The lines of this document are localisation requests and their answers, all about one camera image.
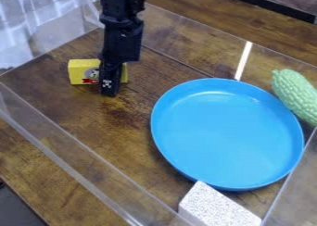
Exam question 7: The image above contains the green bitter gourd toy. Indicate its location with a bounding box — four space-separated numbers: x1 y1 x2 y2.
271 69 317 127

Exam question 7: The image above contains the blue round tray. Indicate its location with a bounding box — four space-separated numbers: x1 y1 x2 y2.
149 78 305 191

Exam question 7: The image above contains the white speckled foam block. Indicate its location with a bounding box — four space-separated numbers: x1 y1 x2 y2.
177 182 260 226

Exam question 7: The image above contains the clear acrylic enclosure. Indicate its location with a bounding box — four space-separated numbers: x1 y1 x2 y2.
0 0 317 226

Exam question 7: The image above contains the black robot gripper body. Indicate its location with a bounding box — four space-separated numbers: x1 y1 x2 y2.
99 0 144 65

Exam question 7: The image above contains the yellow butter block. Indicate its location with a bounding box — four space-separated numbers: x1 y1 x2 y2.
66 58 128 85

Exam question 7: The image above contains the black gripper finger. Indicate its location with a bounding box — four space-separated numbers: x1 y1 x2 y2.
99 62 123 97

